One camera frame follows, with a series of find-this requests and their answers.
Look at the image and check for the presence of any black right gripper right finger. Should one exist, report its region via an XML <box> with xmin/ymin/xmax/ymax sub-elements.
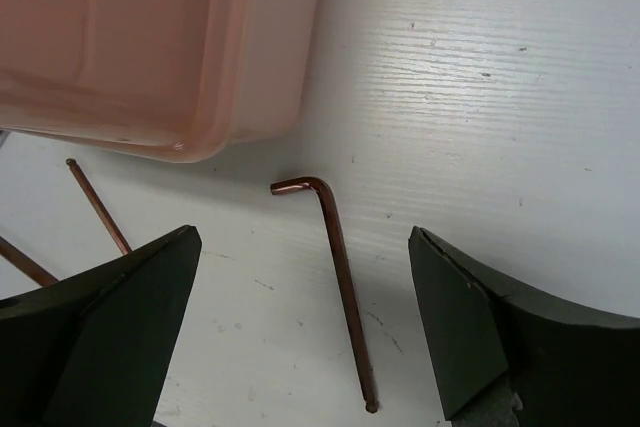
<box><xmin>408</xmin><ymin>227</ymin><xmax>639</xmax><ymax>426</ymax></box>

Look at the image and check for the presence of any pink plastic toolbox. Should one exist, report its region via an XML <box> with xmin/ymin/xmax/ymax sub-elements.
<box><xmin>1</xmin><ymin>0</ymin><xmax>317</xmax><ymax>163</ymax></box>

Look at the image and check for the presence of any long brown hex key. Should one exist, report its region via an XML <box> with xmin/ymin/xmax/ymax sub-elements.
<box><xmin>270</xmin><ymin>176</ymin><xmax>379</xmax><ymax>414</ymax></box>

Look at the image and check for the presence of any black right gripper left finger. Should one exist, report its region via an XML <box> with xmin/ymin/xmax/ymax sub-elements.
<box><xmin>1</xmin><ymin>225</ymin><xmax>202</xmax><ymax>426</ymax></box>

